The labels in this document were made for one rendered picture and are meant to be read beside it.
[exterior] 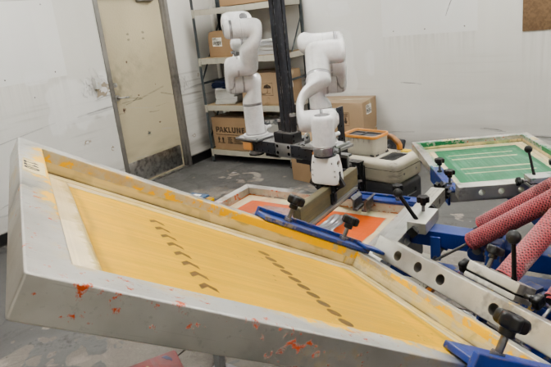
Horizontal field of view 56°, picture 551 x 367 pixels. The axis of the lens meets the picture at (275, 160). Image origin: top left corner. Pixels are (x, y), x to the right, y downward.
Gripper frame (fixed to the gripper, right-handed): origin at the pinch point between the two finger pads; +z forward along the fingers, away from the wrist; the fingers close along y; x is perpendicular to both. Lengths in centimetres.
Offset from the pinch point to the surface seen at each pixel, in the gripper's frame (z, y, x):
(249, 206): 14.3, 45.0, -12.9
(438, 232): 5.3, -37.8, 3.2
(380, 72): 15, 140, -379
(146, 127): 51, 371, -249
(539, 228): -9, -67, 23
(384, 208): 12.6, -9.0, -25.0
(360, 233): 14.0, -8.7, -4.5
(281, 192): 11.2, 36.5, -25.0
